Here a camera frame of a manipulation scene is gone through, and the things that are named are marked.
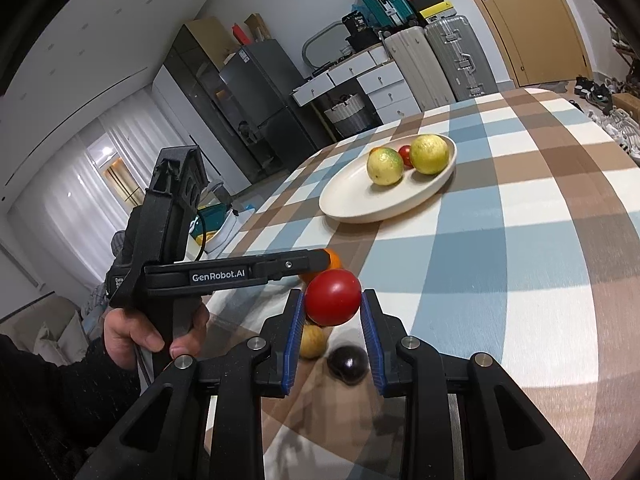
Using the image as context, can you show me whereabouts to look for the small cardboard box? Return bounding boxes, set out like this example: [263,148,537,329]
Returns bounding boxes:
[612,92,640,116]

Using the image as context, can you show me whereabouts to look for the yellow-green lemon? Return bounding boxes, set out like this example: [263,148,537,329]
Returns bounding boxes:
[410,133,450,176]
[367,148,405,187]

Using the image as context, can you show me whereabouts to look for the wooden shoe rack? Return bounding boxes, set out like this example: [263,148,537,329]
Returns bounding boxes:
[607,10,640,76]

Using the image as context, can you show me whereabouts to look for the dark grey refrigerator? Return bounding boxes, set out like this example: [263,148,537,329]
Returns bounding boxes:
[218,39,333,171]

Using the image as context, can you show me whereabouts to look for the person's left hand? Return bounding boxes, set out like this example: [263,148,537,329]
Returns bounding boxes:
[102,296,211,372]

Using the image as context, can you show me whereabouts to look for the wooden door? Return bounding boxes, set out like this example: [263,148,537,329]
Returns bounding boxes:
[447,0,593,88]

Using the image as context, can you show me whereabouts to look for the shoes on floor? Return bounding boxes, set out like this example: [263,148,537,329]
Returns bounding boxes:
[575,75,640,161]

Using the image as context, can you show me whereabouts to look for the white basket with green items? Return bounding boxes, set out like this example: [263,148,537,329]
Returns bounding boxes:
[187,200,243,256]

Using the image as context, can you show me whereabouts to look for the oval metal frame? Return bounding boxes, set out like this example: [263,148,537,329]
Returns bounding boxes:
[301,22,351,68]

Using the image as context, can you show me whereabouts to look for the woven laundry basket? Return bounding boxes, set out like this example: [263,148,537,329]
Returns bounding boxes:
[323,95,381,138]

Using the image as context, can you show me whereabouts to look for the dark purple round fruit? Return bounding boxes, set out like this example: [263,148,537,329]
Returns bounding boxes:
[327,345,372,387]

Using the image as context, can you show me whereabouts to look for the large cardboard box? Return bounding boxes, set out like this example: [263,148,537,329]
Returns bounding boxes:
[186,16,241,66]

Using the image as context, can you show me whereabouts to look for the cream round plate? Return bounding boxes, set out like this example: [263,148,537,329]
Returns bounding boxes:
[318,133,458,225]

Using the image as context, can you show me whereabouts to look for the white dresser with drawers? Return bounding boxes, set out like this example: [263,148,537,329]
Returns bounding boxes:
[292,50,421,123]

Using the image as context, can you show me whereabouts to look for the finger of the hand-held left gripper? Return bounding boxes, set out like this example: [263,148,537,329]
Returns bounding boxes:
[247,249,332,283]

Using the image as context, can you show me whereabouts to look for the brown flat box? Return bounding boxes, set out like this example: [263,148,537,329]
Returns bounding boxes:
[244,13,272,41]

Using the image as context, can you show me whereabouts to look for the checkered tablecloth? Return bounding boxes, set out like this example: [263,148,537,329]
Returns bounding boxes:
[200,87,640,480]

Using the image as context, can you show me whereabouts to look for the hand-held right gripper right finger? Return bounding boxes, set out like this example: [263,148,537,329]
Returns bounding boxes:
[361,289,593,480]

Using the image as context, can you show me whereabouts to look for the black bag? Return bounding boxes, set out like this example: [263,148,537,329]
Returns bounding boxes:
[342,10,376,43]

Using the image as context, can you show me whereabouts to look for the white suitcase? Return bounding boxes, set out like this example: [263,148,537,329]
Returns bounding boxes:
[382,25,458,111]

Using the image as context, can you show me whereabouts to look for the beige sofa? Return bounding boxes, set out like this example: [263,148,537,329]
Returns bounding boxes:
[0,295,96,366]

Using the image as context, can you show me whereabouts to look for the silver suitcase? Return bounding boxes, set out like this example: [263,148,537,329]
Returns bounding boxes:
[425,14,498,103]

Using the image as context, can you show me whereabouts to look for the white curtain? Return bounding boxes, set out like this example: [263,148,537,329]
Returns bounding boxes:
[10,110,166,291]

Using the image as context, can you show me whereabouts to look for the black and yellow shoe box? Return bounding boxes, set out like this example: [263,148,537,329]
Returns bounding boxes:
[417,0,457,22]

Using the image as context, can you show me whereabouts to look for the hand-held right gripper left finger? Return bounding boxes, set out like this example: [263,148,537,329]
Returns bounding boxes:
[75,290,307,480]

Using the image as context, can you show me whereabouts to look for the person's left forearm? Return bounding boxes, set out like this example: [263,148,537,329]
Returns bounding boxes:
[0,332,146,480]

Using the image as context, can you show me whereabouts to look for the small brown round fruit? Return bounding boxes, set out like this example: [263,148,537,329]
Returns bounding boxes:
[299,324,326,360]

